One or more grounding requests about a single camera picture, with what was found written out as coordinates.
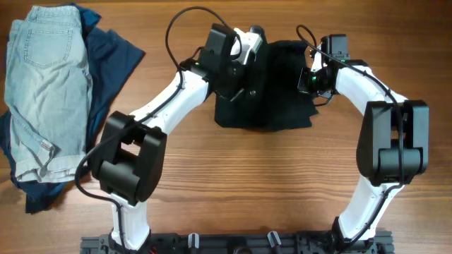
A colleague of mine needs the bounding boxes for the black shorts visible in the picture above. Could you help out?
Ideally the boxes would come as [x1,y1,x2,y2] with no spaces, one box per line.
[214,25,318,132]

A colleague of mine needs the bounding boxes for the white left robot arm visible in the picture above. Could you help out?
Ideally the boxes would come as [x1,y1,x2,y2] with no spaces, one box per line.
[90,23,262,253]

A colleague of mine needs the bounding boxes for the navy blue garment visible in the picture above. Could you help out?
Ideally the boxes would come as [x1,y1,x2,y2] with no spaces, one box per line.
[1,3,145,214]

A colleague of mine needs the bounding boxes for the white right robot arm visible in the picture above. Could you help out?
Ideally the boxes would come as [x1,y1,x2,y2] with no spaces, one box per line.
[299,34,429,246]

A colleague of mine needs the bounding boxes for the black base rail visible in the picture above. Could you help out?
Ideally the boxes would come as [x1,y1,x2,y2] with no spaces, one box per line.
[80,231,395,254]

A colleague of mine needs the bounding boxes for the light blue denim shorts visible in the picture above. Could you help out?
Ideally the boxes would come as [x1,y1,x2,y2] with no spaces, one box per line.
[4,6,93,183]

